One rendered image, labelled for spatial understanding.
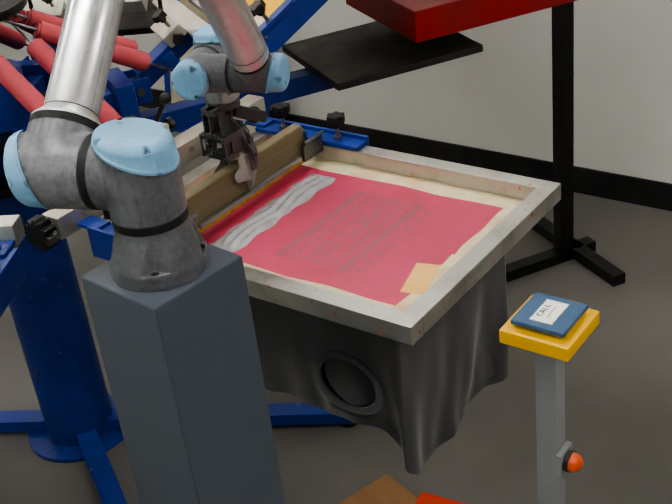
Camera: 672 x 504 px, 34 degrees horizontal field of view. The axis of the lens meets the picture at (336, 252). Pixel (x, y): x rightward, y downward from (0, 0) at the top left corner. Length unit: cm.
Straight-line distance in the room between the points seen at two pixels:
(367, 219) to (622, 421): 123
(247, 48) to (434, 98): 259
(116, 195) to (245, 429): 48
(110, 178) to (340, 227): 76
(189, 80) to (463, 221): 62
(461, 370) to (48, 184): 101
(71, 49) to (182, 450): 65
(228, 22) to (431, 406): 86
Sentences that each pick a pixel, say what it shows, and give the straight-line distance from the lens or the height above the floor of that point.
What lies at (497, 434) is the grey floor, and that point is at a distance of 317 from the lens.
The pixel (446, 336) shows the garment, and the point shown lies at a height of 79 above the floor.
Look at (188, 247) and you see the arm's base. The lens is 165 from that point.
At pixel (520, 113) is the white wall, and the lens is 437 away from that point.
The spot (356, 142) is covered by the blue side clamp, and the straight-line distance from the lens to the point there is 251.
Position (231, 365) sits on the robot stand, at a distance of 176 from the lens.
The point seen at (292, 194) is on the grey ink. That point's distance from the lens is 239.
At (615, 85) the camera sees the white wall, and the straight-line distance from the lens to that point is 415.
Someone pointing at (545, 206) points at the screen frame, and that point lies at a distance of 224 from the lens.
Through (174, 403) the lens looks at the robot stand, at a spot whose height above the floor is 103.
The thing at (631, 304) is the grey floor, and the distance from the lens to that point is 371.
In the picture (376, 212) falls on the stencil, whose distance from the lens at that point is 229.
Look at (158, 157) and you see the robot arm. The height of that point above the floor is 140.
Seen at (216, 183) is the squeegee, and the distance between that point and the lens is 229.
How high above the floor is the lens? 203
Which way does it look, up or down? 30 degrees down
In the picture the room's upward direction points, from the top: 7 degrees counter-clockwise
